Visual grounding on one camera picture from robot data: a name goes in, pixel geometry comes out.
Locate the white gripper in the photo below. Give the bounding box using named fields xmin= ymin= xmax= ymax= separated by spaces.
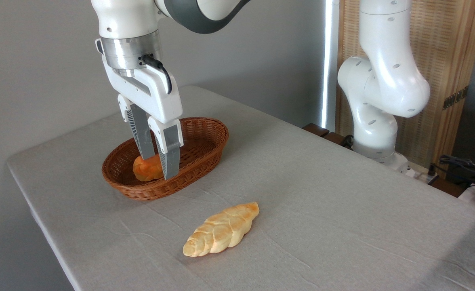
xmin=96 ymin=38 xmax=184 ymax=181

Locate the orange bread roll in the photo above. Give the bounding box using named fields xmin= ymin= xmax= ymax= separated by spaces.
xmin=133 ymin=154 xmax=165 ymax=182

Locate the pale braided bread loaf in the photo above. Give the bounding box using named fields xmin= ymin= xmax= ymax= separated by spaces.
xmin=183 ymin=202 xmax=260 ymax=257

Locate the brown wicker basket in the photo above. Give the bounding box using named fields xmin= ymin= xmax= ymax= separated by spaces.
xmin=101 ymin=117 xmax=229 ymax=201

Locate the grey tablecloth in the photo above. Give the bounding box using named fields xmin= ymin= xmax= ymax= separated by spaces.
xmin=6 ymin=85 xmax=475 ymax=291

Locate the white power strip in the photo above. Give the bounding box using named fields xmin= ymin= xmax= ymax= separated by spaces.
xmin=406 ymin=162 xmax=440 ymax=185

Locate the wooden bamboo folding screen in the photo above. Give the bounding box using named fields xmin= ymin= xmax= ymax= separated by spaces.
xmin=336 ymin=0 xmax=475 ymax=178

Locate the metal screen hinge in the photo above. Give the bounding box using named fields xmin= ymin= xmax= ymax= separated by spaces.
xmin=443 ymin=86 xmax=469 ymax=110

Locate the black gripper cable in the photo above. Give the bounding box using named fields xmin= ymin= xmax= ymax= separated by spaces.
xmin=140 ymin=54 xmax=173 ymax=95

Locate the white vertical post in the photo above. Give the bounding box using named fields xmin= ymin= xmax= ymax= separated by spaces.
xmin=320 ymin=0 xmax=340 ymax=132

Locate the black cable bundle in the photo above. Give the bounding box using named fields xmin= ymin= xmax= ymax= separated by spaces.
xmin=429 ymin=154 xmax=475 ymax=191

